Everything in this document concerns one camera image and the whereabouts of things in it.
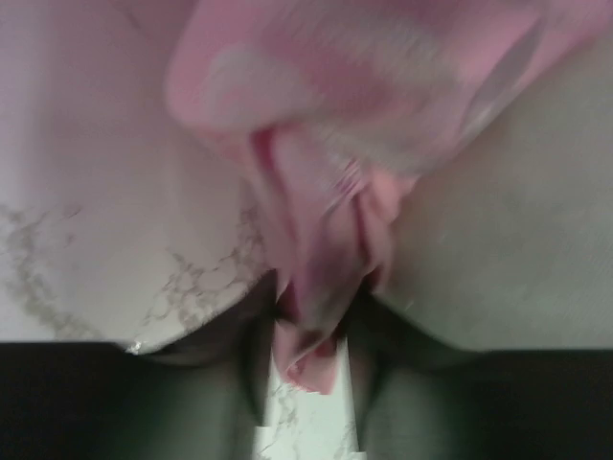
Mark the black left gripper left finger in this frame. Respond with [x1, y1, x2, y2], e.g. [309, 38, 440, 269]
[128, 272, 277, 459]

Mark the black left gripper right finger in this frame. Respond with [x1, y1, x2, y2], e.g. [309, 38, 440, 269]
[344, 288, 484, 459]

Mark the white pillow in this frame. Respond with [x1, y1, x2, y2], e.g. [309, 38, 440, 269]
[381, 35, 612, 351]

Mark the pink satin pillowcase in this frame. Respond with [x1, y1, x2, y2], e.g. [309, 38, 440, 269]
[166, 1, 612, 394]

